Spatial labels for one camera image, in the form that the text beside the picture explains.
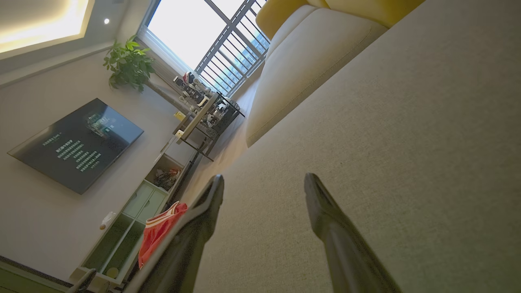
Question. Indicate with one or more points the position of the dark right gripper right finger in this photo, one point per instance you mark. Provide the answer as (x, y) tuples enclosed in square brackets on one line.
[(346, 252)]

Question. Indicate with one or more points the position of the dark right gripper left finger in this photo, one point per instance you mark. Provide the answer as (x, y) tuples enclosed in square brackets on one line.
[(191, 244)]

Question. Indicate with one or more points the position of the red garment with thin stripes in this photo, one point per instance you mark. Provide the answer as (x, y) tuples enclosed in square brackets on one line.
[(156, 236)]

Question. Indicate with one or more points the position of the white low TV cabinet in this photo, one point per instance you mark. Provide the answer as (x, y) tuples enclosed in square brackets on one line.
[(138, 203)]

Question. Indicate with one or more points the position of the tangle of small items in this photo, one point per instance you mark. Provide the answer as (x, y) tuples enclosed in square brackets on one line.
[(167, 180)]

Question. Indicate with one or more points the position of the round yellow object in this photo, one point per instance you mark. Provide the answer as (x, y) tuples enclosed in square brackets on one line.
[(112, 272)]

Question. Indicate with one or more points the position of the grey fabric sofa seat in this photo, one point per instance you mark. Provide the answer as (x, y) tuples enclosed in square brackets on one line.
[(407, 142)]

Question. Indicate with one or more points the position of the black metal equipment cart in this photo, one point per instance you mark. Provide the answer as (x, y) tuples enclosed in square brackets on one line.
[(222, 118)]

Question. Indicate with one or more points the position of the white black robot device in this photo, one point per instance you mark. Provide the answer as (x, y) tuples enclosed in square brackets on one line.
[(193, 91)]

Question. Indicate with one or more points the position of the rounded grey sofa section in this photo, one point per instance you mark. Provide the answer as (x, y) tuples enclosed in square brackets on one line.
[(309, 73)]

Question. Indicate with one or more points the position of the green leafy potted plant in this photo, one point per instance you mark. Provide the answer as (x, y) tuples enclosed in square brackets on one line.
[(128, 65)]

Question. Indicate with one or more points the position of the window with metal railing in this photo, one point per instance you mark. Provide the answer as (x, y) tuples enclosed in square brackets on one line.
[(183, 28)]

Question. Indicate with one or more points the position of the large yellow sofa cushion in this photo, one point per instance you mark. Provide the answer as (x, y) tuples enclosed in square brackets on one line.
[(374, 10), (281, 16)]

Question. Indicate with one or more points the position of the warm ceiling cove light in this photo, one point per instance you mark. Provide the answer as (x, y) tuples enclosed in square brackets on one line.
[(40, 28)]

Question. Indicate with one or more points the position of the small white wall device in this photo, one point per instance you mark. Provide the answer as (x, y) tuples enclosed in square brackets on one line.
[(107, 220)]

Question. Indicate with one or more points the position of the black wall-mounted television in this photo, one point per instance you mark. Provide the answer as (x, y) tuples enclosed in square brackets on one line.
[(77, 146)]

